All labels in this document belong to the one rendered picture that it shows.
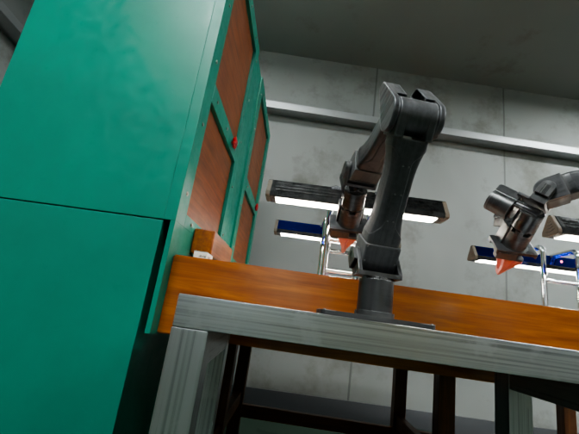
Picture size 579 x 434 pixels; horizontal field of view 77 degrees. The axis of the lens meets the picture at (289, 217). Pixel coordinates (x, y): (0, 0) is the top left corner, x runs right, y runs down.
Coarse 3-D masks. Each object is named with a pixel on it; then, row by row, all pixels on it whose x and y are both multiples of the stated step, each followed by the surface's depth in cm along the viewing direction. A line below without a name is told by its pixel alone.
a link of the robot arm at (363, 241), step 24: (408, 120) 60; (432, 120) 60; (408, 144) 61; (384, 168) 65; (408, 168) 62; (384, 192) 64; (408, 192) 64; (384, 216) 65; (360, 240) 69; (384, 240) 66; (384, 264) 66
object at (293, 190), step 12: (276, 180) 127; (276, 192) 123; (288, 192) 123; (300, 192) 123; (312, 192) 124; (324, 192) 124; (336, 192) 125; (372, 192) 126; (336, 204) 122; (372, 204) 121; (408, 204) 122; (420, 204) 123; (432, 204) 123; (444, 204) 124; (432, 216) 121; (444, 216) 120
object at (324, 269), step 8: (376, 192) 125; (328, 216) 140; (368, 216) 140; (328, 224) 139; (328, 232) 138; (328, 240) 138; (336, 240) 138; (328, 248) 137; (328, 272) 135; (336, 272) 135; (344, 272) 134
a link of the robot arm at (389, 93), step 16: (384, 96) 65; (416, 96) 70; (432, 96) 64; (384, 112) 64; (384, 128) 62; (368, 144) 79; (384, 144) 74; (352, 160) 86; (368, 160) 80; (352, 176) 84; (368, 176) 84
